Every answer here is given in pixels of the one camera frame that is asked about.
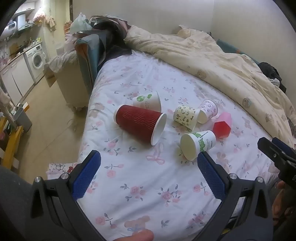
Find red faceted plastic cup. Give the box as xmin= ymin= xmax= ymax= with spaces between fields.
xmin=213 ymin=112 xmax=232 ymax=139

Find cream duvet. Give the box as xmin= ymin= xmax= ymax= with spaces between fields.
xmin=124 ymin=25 xmax=296 ymax=150

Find black garment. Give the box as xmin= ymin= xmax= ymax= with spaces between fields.
xmin=258 ymin=61 xmax=288 ymax=93

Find beige sofa with lace cover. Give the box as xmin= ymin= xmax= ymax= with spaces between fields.
xmin=44 ymin=50 xmax=93 ymax=112

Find dark clothes pile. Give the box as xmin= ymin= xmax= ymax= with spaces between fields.
xmin=89 ymin=15 xmax=133 ymax=63

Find white kitchen cabinet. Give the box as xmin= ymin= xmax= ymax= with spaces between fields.
xmin=0 ymin=54 xmax=35 ymax=105

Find cream patterned paper cup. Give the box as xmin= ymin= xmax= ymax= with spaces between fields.
xmin=173 ymin=106 xmax=200 ymax=130

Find floral bed sheet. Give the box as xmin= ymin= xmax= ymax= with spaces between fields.
xmin=76 ymin=50 xmax=288 ymax=241

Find white cup with green leaf print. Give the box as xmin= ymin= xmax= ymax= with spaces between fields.
xmin=132 ymin=90 xmax=162 ymax=111

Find person's right hand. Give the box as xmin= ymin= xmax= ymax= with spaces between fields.
xmin=271 ymin=181 xmax=287 ymax=220

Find white washing machine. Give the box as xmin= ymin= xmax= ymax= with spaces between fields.
xmin=24 ymin=44 xmax=48 ymax=84

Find teal cushion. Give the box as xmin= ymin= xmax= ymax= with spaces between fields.
xmin=75 ymin=34 xmax=107 ymax=93

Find white water heater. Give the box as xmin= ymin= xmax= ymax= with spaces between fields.
xmin=15 ymin=13 xmax=27 ymax=29

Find white cup with pink print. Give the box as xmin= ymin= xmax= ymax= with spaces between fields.
xmin=197 ymin=99 xmax=219 ymax=124

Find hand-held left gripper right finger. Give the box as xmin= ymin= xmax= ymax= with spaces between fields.
xmin=194 ymin=152 xmax=275 ymax=241

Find red ribbed paper cup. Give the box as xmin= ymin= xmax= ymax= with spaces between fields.
xmin=113 ymin=104 xmax=167 ymax=146

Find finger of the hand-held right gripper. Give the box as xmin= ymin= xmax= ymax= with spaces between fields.
xmin=257 ymin=137 xmax=282 ymax=163
xmin=271 ymin=137 xmax=296 ymax=161

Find person's left hand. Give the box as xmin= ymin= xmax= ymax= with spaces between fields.
xmin=115 ymin=231 xmax=154 ymax=241

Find hanging pink cloths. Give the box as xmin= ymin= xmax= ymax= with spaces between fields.
xmin=33 ymin=11 xmax=57 ymax=31

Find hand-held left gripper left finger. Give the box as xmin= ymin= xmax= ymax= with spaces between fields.
xmin=31 ymin=149 xmax=102 ymax=241

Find grey waste bin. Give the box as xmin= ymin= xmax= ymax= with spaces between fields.
xmin=14 ymin=107 xmax=33 ymax=134

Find teal pillow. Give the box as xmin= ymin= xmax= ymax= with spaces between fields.
xmin=216 ymin=38 xmax=258 ymax=63

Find pale green plastic bag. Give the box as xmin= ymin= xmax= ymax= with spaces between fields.
xmin=69 ymin=13 xmax=93 ymax=34

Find white cup with green label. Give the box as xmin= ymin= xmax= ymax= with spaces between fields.
xmin=180 ymin=130 xmax=216 ymax=161

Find cardboard box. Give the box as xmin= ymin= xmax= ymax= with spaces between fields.
xmin=44 ymin=63 xmax=57 ymax=88

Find patterned floor cloth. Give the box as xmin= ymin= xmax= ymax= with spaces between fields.
xmin=46 ymin=162 xmax=79 ymax=177

